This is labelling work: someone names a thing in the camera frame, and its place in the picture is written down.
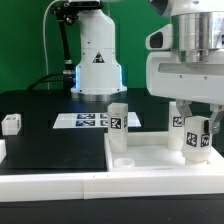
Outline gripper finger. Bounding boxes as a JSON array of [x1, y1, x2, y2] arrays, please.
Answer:
[[209, 104, 224, 134], [176, 99, 192, 118]]

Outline white cable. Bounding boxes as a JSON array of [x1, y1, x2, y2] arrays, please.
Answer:
[[42, 0, 63, 90]]

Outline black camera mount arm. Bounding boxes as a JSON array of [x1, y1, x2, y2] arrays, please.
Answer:
[[50, 2, 81, 79]]

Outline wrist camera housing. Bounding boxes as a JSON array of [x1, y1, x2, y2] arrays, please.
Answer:
[[146, 24, 173, 50]]

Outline white square tabletop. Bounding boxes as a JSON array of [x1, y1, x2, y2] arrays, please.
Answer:
[[104, 132, 224, 175]]

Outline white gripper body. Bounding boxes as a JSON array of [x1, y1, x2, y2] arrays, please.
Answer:
[[146, 50, 224, 105]]

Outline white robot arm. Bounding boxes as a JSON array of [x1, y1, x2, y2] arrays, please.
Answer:
[[68, 0, 224, 134]]

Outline white marker sheet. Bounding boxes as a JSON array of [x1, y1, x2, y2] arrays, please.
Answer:
[[53, 112, 141, 129]]

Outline black cable bundle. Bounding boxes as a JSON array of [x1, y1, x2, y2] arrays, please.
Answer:
[[27, 72, 75, 92]]

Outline white U-shaped obstacle fence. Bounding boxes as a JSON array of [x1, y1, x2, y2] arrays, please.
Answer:
[[0, 139, 224, 203]]

